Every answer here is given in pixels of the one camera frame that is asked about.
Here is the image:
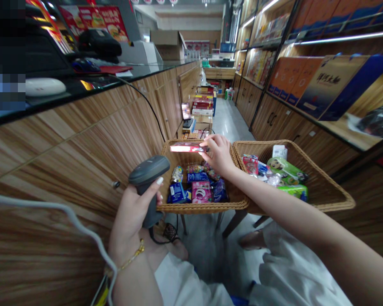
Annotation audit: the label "red toy blister pack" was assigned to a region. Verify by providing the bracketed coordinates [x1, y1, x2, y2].
[241, 154, 260, 176]

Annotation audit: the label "red folder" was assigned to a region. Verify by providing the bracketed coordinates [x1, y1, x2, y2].
[97, 65, 134, 74]

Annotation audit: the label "person's left hand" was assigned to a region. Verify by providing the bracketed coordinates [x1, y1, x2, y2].
[109, 177, 164, 255]

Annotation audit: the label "purple snack packet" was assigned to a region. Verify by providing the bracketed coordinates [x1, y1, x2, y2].
[210, 178, 229, 203]

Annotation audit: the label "black plastic bag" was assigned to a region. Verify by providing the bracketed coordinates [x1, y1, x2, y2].
[357, 104, 383, 138]

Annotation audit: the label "stool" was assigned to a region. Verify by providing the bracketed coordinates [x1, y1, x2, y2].
[178, 210, 272, 240]

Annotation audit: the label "grey barcode scanner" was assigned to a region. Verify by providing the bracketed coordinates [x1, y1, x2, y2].
[129, 155, 171, 229]

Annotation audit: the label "pink snack packet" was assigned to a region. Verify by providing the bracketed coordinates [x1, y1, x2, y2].
[191, 181, 213, 203]

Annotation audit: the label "grey cable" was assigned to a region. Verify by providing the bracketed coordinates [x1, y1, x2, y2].
[0, 191, 118, 306]

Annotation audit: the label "red and white box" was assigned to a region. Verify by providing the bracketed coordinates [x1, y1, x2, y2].
[169, 142, 210, 153]

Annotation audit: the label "blue computer mouse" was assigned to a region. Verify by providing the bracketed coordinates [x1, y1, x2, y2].
[72, 58, 101, 73]

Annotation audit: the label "white oval device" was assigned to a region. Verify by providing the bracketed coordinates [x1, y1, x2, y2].
[25, 77, 67, 97]

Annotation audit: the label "orange gift boxes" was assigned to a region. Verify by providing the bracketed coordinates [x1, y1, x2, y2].
[267, 56, 325, 106]

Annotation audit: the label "red food poster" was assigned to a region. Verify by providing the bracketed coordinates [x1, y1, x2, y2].
[58, 5, 130, 44]

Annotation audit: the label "wicker basket with green packets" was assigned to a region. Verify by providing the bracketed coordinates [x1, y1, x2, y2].
[232, 139, 357, 215]

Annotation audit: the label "large blue gift box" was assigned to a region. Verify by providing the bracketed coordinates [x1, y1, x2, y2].
[295, 54, 383, 122]

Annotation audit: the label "green cartoon packet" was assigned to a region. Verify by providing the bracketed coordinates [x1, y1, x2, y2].
[266, 156, 309, 186]

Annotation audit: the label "wooden counter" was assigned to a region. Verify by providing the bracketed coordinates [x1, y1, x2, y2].
[0, 59, 202, 306]

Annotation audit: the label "wicker basket with snack packets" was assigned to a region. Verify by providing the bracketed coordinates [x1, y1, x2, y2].
[155, 139, 251, 214]

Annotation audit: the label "wooden wall shelf with goods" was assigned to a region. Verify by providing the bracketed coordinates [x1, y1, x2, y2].
[233, 0, 383, 179]

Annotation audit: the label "person's legs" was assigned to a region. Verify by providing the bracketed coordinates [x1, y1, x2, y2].
[153, 220, 355, 306]

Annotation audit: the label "stack of cartons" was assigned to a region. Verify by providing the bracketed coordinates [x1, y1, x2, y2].
[182, 85, 217, 140]

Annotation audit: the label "blue snack packet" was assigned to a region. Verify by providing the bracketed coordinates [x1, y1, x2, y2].
[167, 182, 192, 204]

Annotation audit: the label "blue cookie box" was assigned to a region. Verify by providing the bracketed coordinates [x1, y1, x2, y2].
[187, 172, 210, 183]

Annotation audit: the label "bright green packet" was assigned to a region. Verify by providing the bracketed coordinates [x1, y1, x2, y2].
[277, 184, 309, 203]

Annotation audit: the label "cardboard box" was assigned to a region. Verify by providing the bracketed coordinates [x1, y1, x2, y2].
[150, 30, 188, 61]

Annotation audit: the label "person's right hand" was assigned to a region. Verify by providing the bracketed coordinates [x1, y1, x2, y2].
[199, 133, 240, 178]

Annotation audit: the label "white small box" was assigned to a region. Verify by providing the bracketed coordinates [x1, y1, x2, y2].
[272, 144, 289, 160]

